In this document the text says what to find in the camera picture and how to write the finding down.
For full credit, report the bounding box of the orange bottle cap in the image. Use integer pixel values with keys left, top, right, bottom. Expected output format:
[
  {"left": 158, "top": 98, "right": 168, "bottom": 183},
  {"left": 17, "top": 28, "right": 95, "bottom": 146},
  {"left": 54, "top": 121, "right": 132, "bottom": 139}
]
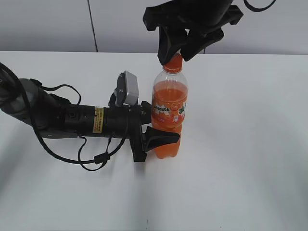
[{"left": 163, "top": 53, "right": 183, "bottom": 74}]

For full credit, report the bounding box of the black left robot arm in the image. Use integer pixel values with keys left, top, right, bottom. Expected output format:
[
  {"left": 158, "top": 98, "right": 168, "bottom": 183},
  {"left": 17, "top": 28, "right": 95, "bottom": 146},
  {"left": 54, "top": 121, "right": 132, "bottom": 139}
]
[{"left": 0, "top": 64, "right": 180, "bottom": 162}]

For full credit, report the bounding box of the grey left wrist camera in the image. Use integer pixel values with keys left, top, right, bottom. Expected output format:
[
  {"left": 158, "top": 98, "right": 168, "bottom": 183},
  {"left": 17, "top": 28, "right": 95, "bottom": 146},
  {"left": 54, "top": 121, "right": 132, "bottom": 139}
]
[{"left": 114, "top": 70, "right": 139, "bottom": 106}]

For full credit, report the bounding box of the orange soda plastic bottle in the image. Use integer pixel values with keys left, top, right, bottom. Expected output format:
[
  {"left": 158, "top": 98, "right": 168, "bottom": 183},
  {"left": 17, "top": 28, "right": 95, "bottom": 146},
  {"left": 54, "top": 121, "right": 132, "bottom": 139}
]
[{"left": 150, "top": 51, "right": 188, "bottom": 159}]

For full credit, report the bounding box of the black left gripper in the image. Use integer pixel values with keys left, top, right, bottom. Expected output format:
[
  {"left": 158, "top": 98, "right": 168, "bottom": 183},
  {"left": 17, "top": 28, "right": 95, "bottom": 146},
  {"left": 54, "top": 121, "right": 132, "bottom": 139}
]
[{"left": 104, "top": 96, "right": 180, "bottom": 162}]

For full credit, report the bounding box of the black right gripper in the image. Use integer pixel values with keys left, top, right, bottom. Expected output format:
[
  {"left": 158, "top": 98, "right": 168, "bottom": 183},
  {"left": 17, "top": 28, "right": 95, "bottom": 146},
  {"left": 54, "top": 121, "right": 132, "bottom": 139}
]
[{"left": 143, "top": 0, "right": 244, "bottom": 65}]

